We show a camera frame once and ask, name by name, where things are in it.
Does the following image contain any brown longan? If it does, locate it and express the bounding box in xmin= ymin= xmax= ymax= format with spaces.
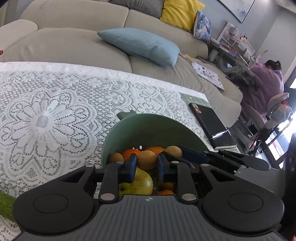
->
xmin=137 ymin=150 xmax=157 ymax=171
xmin=164 ymin=146 xmax=182 ymax=158
xmin=108 ymin=152 xmax=125 ymax=163

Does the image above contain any orange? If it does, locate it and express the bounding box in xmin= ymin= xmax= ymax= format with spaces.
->
xmin=121 ymin=149 xmax=141 ymax=162
xmin=145 ymin=147 xmax=165 ymax=156
xmin=158 ymin=182 xmax=174 ymax=195

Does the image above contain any yellow green pear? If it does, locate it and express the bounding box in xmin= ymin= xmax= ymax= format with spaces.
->
xmin=119 ymin=167 xmax=154 ymax=198

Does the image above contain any green fruit bowl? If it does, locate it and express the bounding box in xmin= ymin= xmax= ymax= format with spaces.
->
xmin=101 ymin=110 xmax=208 ymax=167

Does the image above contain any grey office chair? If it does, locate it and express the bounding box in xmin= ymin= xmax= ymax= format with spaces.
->
xmin=242 ymin=92 xmax=292 ymax=156

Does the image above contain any green checked table mat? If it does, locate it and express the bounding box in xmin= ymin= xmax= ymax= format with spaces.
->
xmin=180 ymin=93 xmax=211 ymax=108

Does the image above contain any patterned paper sheet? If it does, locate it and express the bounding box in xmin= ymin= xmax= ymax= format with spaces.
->
xmin=191 ymin=62 xmax=225 ymax=90

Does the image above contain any white lace tablecloth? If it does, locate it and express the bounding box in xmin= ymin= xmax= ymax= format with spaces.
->
xmin=1 ymin=62 xmax=205 ymax=240

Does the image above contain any person in purple robe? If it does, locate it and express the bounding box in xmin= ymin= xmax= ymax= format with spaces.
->
xmin=239 ymin=60 xmax=284 ymax=115

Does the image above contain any cluttered desk with shelves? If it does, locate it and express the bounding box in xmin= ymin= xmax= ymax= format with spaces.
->
xmin=208 ymin=22 xmax=255 ymax=79

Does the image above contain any light blue cushion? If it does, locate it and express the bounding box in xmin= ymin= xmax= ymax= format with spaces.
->
xmin=97 ymin=28 xmax=180 ymax=66

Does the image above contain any blue floral cushion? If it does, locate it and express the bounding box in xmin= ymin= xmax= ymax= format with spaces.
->
xmin=193 ymin=10 xmax=211 ymax=45

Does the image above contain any beige sofa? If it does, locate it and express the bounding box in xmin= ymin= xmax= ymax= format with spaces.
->
xmin=1 ymin=1 xmax=243 ymax=127

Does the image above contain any yellow cushion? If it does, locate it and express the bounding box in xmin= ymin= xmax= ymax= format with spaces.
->
xmin=160 ymin=0 xmax=205 ymax=32

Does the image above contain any grey cushion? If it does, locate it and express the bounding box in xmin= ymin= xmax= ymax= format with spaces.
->
xmin=109 ymin=0 xmax=164 ymax=19

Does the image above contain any framed landscape painting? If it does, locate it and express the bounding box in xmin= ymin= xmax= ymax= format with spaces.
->
xmin=219 ymin=0 xmax=255 ymax=23

